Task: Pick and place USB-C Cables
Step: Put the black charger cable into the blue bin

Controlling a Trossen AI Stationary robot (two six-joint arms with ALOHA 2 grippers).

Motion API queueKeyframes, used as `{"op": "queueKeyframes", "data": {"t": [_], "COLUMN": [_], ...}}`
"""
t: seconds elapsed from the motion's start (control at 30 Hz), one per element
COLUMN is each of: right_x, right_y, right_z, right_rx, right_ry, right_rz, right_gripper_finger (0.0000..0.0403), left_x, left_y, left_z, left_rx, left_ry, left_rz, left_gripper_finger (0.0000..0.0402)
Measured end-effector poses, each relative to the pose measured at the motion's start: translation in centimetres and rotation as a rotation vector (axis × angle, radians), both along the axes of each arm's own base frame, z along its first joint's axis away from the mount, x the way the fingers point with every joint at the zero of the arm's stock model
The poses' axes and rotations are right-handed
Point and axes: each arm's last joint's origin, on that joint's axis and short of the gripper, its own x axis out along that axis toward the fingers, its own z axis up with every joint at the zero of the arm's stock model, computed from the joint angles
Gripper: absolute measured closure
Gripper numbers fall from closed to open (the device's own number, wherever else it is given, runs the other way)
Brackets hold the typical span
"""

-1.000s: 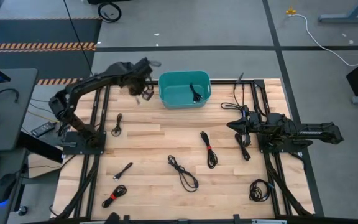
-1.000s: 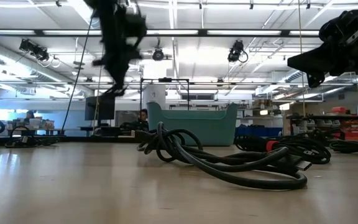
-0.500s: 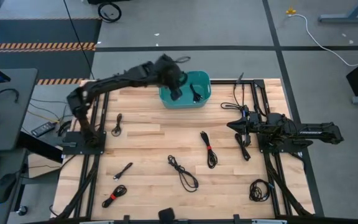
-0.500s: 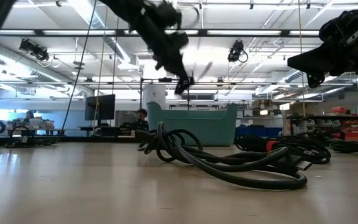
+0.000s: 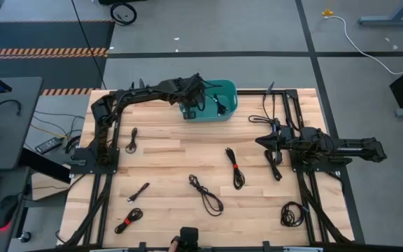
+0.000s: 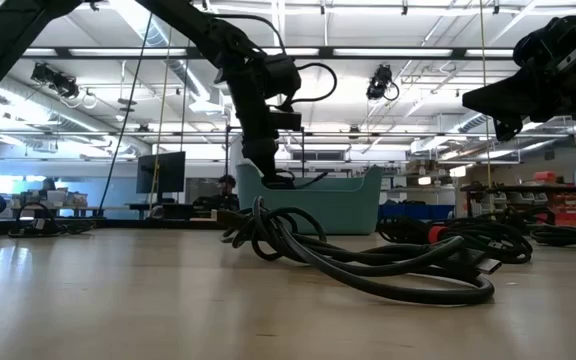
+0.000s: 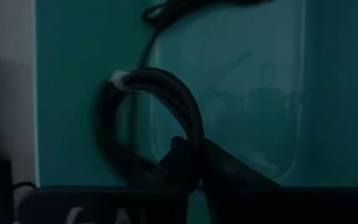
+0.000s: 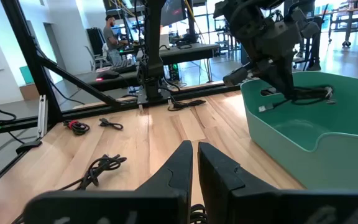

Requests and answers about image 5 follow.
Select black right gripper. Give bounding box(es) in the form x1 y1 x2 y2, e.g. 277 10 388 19
255 121 295 157

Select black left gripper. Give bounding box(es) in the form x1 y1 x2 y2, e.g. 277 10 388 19
169 72 208 120

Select black cable with red tie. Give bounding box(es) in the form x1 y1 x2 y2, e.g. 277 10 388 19
225 147 246 191
114 207 144 235

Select long black USB-C cable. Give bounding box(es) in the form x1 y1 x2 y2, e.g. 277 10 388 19
188 174 225 217

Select short black USB-C cable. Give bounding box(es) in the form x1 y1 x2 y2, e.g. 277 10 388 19
127 182 150 204

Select teal plastic bin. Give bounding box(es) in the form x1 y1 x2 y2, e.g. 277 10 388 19
178 79 239 123

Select black box device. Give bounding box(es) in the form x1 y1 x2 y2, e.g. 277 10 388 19
179 226 199 251

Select person's hand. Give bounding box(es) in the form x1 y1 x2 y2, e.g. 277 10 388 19
168 236 181 252

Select black power adapter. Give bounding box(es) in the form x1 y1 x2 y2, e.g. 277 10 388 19
34 136 64 155

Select black desk leg beam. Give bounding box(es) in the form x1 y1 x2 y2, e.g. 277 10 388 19
19 146 72 183

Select black mat with hazard stripes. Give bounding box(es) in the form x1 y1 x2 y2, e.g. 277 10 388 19
0 20 115 96

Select light wooden board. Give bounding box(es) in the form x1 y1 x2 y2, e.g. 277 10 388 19
30 173 70 202

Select black caster wheel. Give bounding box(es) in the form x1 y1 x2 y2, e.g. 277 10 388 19
17 230 32 244

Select black computer mouse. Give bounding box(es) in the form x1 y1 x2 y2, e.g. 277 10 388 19
0 194 20 230

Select tangled floor wires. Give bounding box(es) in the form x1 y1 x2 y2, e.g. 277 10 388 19
24 110 86 155

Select black cable coil on floor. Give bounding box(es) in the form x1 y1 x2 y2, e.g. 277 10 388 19
109 1 138 27

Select hanging black cable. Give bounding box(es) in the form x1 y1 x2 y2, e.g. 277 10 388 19
70 0 108 90

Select white floor cable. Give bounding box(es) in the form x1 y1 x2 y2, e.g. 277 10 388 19
323 14 403 76

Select curved black cable on desk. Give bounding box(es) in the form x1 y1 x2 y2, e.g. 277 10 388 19
0 99 22 117

